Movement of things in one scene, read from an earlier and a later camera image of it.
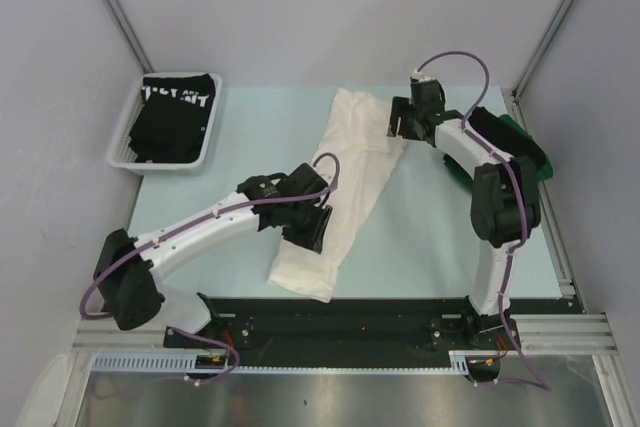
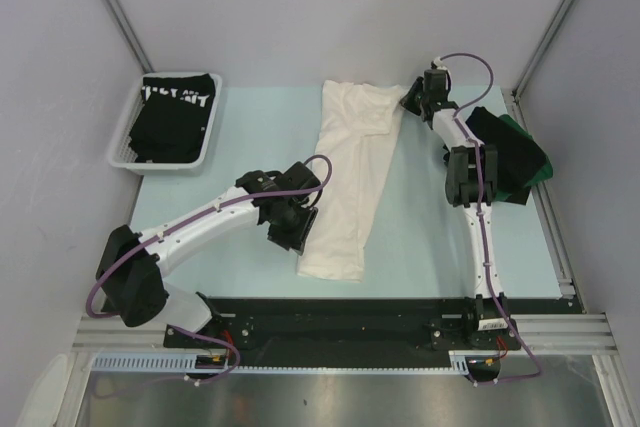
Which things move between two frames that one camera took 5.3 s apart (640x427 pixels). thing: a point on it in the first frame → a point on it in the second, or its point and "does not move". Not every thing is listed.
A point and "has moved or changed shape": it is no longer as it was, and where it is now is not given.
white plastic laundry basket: (119, 156) does not move
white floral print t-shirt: (355, 155) has moved or changed shape
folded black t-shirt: (513, 140) does not move
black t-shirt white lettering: (171, 123) does not move
